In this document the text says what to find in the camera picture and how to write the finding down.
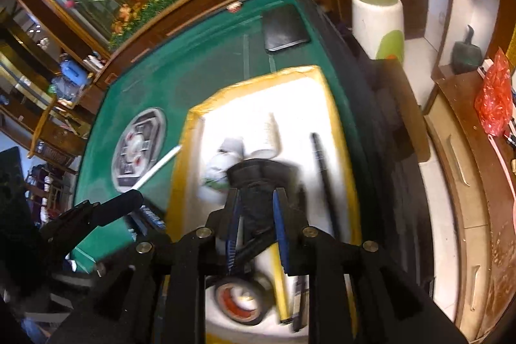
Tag red plastic bag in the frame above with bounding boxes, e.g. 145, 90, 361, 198
474, 49, 512, 137

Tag wooden desk with drawers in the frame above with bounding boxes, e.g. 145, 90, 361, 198
423, 64, 516, 340

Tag white stick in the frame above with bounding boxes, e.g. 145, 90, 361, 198
131, 146, 182, 192

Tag white tray with yellow rim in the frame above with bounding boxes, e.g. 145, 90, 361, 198
165, 65, 361, 344

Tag white and green stool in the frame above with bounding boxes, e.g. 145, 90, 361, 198
352, 0, 406, 63

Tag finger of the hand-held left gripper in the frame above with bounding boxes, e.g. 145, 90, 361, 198
39, 191, 145, 244

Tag black flat case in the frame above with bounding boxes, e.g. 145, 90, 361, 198
261, 4, 311, 54

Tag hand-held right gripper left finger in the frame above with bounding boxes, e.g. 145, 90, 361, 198
50, 189, 243, 344

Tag round grey control panel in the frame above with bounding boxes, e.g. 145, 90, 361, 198
111, 108, 167, 192

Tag black tape roll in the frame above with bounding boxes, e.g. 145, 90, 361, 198
213, 273, 275, 326

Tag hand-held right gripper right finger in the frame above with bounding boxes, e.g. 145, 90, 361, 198
273, 187, 468, 344

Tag wooden display shelf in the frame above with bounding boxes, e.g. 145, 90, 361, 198
0, 0, 109, 163

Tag white bottle with grey cap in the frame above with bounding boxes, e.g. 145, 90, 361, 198
202, 136, 246, 193

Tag clear plastic bag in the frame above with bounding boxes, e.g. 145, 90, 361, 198
48, 76, 87, 103

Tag blue jug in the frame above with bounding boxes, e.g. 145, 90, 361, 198
60, 58, 88, 84

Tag black cloth pouch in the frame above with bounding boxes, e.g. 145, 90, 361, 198
228, 159, 301, 248

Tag black pen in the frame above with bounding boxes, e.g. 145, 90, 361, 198
310, 132, 341, 236

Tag pink fly swatter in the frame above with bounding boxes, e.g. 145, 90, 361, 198
490, 134, 516, 232

